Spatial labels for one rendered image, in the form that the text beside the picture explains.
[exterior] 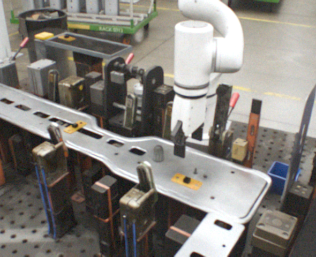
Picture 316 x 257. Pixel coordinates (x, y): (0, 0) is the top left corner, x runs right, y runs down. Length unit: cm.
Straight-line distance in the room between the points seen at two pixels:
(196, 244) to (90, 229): 55
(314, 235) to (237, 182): 27
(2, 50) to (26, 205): 369
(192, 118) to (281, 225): 32
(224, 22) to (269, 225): 47
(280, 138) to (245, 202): 91
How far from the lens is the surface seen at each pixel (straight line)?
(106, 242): 121
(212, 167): 113
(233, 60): 85
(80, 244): 133
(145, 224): 101
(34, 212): 148
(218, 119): 116
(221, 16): 92
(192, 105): 89
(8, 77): 182
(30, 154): 153
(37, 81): 160
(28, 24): 393
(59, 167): 121
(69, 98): 149
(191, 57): 84
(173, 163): 114
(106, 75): 136
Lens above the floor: 167
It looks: 31 degrees down
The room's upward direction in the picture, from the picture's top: straight up
